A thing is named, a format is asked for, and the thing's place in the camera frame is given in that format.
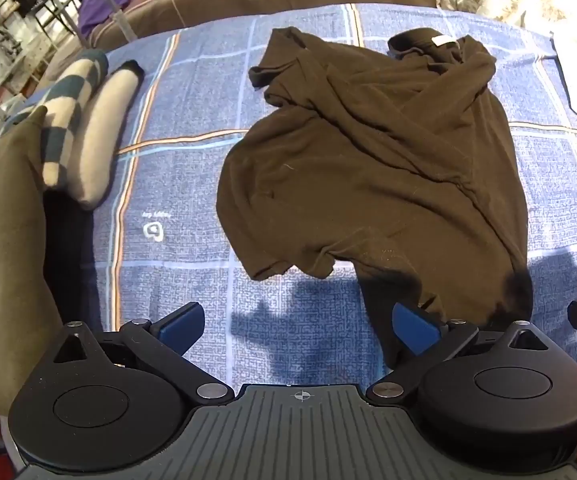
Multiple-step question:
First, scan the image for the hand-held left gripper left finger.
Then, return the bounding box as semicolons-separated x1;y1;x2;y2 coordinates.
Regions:
52;303;235;407

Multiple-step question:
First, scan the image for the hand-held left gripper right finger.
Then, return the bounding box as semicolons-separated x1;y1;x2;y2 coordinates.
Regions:
365;304;560;406

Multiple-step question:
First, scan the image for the black t-shirt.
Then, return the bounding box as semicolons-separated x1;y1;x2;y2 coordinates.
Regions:
216;26;534;370

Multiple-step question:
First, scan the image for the blue plaid blanket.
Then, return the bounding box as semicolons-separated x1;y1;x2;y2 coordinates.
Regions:
43;3;577;391

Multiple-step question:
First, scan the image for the olive green garment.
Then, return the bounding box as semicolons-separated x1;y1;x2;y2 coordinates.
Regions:
0;106;66;417

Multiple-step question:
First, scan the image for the cream and teal checkered garment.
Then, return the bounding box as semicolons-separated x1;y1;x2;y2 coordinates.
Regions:
3;49;145;211

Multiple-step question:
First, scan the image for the brown blanket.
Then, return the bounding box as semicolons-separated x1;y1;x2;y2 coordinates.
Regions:
88;0;441;50

